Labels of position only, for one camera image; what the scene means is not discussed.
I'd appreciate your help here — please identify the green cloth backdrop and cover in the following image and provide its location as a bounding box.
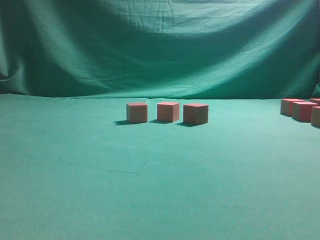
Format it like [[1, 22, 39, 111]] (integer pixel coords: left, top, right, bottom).
[[0, 0, 320, 240]]

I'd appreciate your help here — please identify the placed pink cube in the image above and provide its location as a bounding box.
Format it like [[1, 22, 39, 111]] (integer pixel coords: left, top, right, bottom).
[[126, 102, 148, 123], [183, 103, 209, 125], [157, 102, 180, 123]]

